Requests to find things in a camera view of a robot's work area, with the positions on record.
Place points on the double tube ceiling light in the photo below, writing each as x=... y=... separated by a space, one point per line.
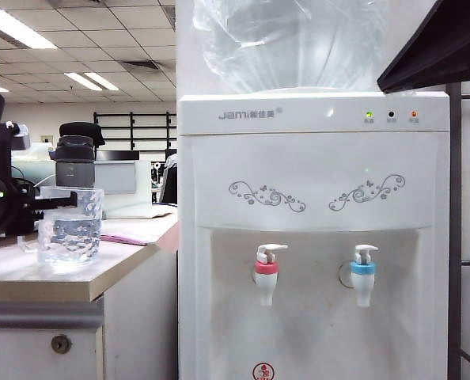
x=80 y=81

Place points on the small ceiling light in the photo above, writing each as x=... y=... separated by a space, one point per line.
x=1 y=90

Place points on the white desk drawer cabinet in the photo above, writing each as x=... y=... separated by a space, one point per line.
x=140 y=316

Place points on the clear plastic mug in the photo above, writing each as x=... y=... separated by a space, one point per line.
x=70 y=233

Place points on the blue cold water tap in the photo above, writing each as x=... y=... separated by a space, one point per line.
x=364 y=273

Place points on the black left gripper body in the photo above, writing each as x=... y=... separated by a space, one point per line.
x=23 y=206

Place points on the ceiling air vent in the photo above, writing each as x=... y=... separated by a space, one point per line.
x=142 y=66

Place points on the black wall shelving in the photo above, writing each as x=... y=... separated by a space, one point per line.
x=131 y=126

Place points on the black chair headrest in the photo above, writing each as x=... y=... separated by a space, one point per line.
x=80 y=130

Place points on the dark grey sports bottle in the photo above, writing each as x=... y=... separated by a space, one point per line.
x=74 y=166

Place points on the black metal rack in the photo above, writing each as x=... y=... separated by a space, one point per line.
x=455 y=237

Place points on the long ceiling light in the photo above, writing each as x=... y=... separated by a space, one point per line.
x=17 y=31

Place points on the plastic-wrapped water jug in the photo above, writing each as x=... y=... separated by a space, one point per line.
x=290 y=47

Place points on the pink paper sheet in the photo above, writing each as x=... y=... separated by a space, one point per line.
x=130 y=238

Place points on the white desk partition box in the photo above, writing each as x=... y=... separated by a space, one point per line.
x=142 y=198

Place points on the black flat screen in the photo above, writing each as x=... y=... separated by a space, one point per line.
x=116 y=155

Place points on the wall socket plate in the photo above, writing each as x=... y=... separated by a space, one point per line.
x=47 y=139

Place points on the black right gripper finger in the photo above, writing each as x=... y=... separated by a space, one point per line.
x=448 y=47

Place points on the red hot water tap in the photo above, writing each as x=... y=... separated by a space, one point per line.
x=266 y=273

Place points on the white tissue box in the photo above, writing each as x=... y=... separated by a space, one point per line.
x=39 y=152

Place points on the white water dispenser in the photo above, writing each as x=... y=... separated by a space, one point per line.
x=330 y=158

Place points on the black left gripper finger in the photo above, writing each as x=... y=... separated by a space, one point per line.
x=57 y=201

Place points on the office chair with jacket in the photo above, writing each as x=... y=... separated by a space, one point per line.
x=169 y=182

